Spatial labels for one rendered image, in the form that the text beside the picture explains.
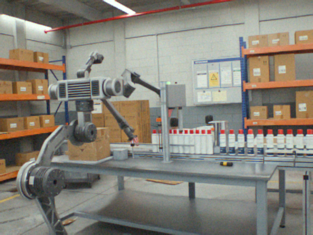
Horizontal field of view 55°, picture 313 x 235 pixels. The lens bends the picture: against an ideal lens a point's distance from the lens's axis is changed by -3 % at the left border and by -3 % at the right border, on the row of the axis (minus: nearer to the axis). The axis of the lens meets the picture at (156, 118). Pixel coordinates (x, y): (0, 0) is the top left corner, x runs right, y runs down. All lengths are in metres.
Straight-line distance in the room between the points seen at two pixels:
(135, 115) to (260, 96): 2.65
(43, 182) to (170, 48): 5.90
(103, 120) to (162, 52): 2.26
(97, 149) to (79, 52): 6.10
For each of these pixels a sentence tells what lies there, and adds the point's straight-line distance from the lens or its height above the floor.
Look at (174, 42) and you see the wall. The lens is 7.40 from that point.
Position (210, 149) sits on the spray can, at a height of 0.92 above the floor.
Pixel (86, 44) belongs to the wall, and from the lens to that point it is 8.51.
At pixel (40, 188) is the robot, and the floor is 0.86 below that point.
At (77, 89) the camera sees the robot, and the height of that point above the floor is 1.45.
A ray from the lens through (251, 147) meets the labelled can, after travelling 2.50.
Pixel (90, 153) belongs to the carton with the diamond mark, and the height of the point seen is 0.92.
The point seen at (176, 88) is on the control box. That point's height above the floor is 1.44.
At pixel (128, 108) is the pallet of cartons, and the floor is 1.23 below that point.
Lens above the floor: 1.33
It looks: 3 degrees down
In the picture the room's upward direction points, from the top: 3 degrees counter-clockwise
